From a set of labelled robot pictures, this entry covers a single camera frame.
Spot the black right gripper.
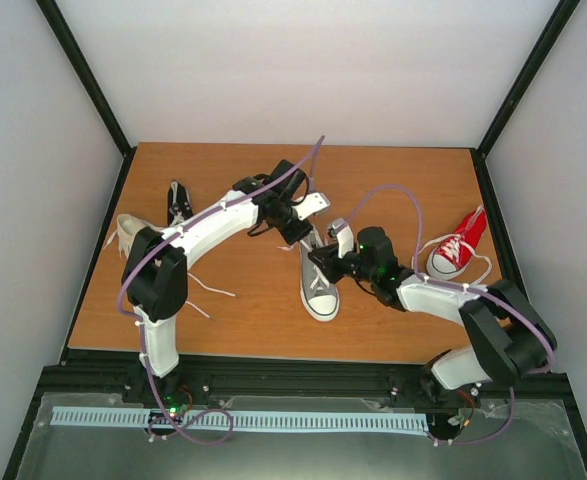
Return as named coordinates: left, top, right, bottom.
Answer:
left=309, top=243, right=377, bottom=283

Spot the white lace of grey sneaker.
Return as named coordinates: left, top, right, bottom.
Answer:
left=297, top=227, right=338, bottom=300

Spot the grey low-top sneaker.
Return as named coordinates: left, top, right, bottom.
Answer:
left=298, top=228, right=340, bottom=322

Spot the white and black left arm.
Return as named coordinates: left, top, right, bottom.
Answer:
left=117, top=177, right=330, bottom=403

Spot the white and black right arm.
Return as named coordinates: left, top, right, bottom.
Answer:
left=309, top=227, right=557, bottom=391

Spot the black high-top sneaker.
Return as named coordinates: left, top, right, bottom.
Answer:
left=167, top=180, right=194, bottom=226

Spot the white lace of black sneaker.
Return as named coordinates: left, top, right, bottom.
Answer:
left=167, top=180, right=181, bottom=224

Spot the red high-top sneaker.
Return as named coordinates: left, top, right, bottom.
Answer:
left=421, top=205, right=493, bottom=284

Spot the white lace of red sneaker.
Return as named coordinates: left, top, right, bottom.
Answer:
left=410, top=233, right=493, bottom=286

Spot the white high-top sneaker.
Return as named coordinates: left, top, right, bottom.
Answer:
left=116, top=214, right=164, bottom=258

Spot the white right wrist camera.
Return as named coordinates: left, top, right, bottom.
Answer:
left=327, top=218, right=354, bottom=259

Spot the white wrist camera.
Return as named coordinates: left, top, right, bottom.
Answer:
left=327, top=218, right=354, bottom=259
left=292, top=192, right=331, bottom=220

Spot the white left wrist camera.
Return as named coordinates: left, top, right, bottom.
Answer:
left=292, top=192, right=331, bottom=220

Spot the light blue slotted cable duct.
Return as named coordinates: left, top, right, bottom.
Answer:
left=50, top=406, right=429, bottom=435

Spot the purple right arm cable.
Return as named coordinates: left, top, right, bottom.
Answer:
left=345, top=183, right=557, bottom=447

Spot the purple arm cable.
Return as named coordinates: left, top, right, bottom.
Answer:
left=116, top=133, right=326, bottom=445
left=345, top=183, right=557, bottom=447

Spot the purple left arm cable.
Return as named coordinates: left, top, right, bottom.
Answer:
left=116, top=133, right=326, bottom=445

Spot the black aluminium frame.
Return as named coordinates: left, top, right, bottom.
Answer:
left=4, top=0, right=587, bottom=479

